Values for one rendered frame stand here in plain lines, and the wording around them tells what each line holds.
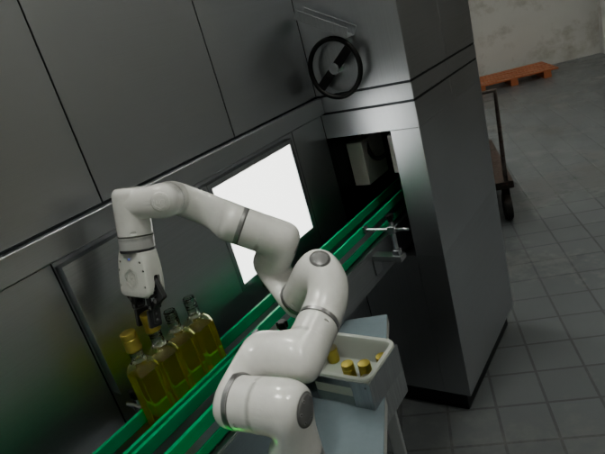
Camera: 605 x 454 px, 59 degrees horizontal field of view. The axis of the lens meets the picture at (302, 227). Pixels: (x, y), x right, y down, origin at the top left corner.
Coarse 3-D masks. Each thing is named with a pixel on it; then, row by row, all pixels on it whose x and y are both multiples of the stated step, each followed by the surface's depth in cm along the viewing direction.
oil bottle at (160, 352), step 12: (156, 348) 120; (168, 348) 120; (168, 360) 120; (180, 360) 122; (168, 372) 120; (180, 372) 122; (168, 384) 121; (180, 384) 122; (192, 384) 125; (180, 396) 122
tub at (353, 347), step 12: (336, 336) 152; (348, 336) 150; (360, 336) 148; (348, 348) 151; (360, 348) 149; (372, 348) 147; (384, 348) 144; (372, 360) 148; (384, 360) 137; (324, 372) 137; (336, 372) 148; (372, 372) 132
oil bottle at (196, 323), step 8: (192, 320) 128; (200, 320) 128; (208, 320) 129; (192, 328) 128; (200, 328) 127; (208, 328) 129; (200, 336) 127; (208, 336) 129; (216, 336) 131; (200, 344) 129; (208, 344) 129; (216, 344) 131; (208, 352) 129; (216, 352) 131; (224, 352) 134; (208, 360) 130; (216, 360) 131
